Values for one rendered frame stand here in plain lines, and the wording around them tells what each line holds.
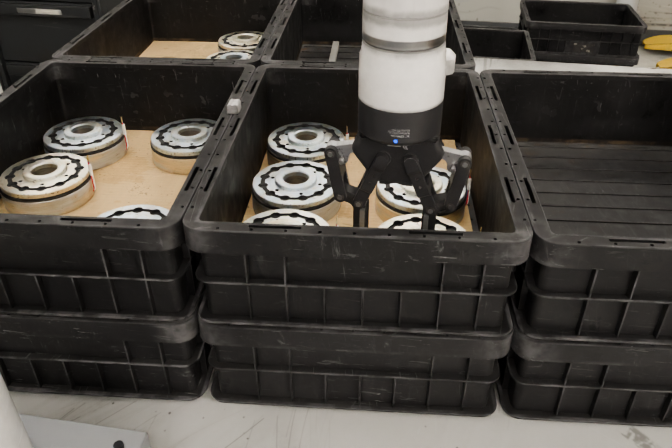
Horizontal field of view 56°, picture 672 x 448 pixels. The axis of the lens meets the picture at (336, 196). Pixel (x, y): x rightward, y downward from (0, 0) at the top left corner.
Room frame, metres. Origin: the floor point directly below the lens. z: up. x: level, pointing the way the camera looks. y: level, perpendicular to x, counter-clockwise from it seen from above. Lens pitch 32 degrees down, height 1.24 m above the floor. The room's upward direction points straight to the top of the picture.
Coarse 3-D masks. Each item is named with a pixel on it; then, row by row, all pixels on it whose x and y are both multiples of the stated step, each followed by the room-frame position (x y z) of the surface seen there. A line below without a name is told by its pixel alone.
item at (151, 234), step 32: (64, 64) 0.84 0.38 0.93; (96, 64) 0.83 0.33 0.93; (128, 64) 0.83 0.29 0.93; (160, 64) 0.83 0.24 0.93; (192, 64) 0.83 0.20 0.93; (224, 64) 0.83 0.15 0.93; (0, 96) 0.72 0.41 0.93; (224, 128) 0.63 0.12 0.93; (192, 192) 0.50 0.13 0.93; (0, 224) 0.45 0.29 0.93; (32, 224) 0.44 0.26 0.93; (64, 224) 0.44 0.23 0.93; (96, 224) 0.44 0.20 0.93; (128, 224) 0.44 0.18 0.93; (160, 224) 0.44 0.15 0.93
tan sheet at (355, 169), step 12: (444, 144) 0.79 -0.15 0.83; (264, 156) 0.75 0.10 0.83; (348, 168) 0.72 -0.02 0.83; (360, 168) 0.72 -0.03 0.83; (444, 168) 0.72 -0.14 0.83; (360, 180) 0.69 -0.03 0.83; (372, 192) 0.66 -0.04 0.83; (252, 204) 0.63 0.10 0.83; (348, 204) 0.63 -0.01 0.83; (372, 204) 0.63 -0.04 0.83; (336, 216) 0.60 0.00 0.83; (348, 216) 0.60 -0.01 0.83; (372, 216) 0.60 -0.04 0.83; (468, 216) 0.60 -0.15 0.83; (468, 228) 0.58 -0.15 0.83
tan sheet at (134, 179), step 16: (128, 144) 0.79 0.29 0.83; (144, 144) 0.79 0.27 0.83; (128, 160) 0.74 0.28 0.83; (144, 160) 0.74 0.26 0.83; (96, 176) 0.70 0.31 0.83; (112, 176) 0.70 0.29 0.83; (128, 176) 0.70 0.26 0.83; (144, 176) 0.70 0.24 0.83; (160, 176) 0.70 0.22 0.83; (176, 176) 0.70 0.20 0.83; (96, 192) 0.66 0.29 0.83; (112, 192) 0.66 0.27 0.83; (128, 192) 0.66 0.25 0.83; (144, 192) 0.66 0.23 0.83; (160, 192) 0.66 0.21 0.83; (176, 192) 0.66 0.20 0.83; (0, 208) 0.62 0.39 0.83; (80, 208) 0.62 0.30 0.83; (96, 208) 0.62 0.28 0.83; (112, 208) 0.62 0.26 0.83
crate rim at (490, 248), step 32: (288, 64) 0.83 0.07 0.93; (480, 96) 0.73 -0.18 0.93; (224, 160) 0.56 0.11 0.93; (512, 192) 0.50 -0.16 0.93; (192, 224) 0.44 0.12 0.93; (224, 224) 0.44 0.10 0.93; (256, 224) 0.44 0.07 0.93; (288, 224) 0.44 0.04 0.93; (512, 224) 0.45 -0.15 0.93; (288, 256) 0.43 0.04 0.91; (320, 256) 0.43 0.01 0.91; (352, 256) 0.43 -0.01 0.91; (384, 256) 0.42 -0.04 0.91; (416, 256) 0.42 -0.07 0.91; (448, 256) 0.42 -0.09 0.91; (480, 256) 0.42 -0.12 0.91; (512, 256) 0.42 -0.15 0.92
